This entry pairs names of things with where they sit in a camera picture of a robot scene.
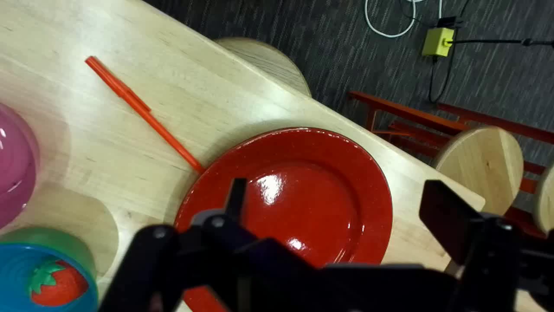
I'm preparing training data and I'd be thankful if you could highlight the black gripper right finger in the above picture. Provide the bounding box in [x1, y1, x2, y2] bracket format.
[420, 179, 485, 267]

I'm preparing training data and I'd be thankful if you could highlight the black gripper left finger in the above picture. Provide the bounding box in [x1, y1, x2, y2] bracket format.
[224, 177, 250, 218]

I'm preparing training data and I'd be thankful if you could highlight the pink plastic bowl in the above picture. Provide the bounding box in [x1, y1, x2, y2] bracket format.
[0, 102, 42, 231]

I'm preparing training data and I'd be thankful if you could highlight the green and blue bowl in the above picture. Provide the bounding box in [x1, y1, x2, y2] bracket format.
[0, 225, 101, 312]

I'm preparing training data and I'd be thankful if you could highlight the round wooden stool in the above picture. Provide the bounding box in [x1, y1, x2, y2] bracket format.
[435, 127, 527, 218]
[213, 36, 314, 99]
[534, 165, 554, 234]

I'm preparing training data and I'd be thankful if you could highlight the red plate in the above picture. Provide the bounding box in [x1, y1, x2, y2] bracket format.
[172, 127, 395, 312]

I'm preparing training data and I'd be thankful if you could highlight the orange plastic straw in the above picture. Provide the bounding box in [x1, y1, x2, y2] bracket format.
[85, 54, 205, 173]

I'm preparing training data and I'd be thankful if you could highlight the yellow floor box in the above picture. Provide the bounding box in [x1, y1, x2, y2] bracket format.
[421, 26, 458, 59]

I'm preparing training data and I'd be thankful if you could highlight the red toy strawberry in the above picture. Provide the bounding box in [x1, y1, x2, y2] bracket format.
[28, 258, 92, 309]

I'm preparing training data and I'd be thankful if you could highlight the red metal stool frame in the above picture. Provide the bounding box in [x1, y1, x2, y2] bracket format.
[347, 88, 554, 239]

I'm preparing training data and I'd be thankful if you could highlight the black floor cable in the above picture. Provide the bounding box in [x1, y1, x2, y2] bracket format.
[428, 16, 554, 106]

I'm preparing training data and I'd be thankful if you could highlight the white floor cable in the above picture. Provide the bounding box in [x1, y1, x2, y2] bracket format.
[362, 0, 447, 40]

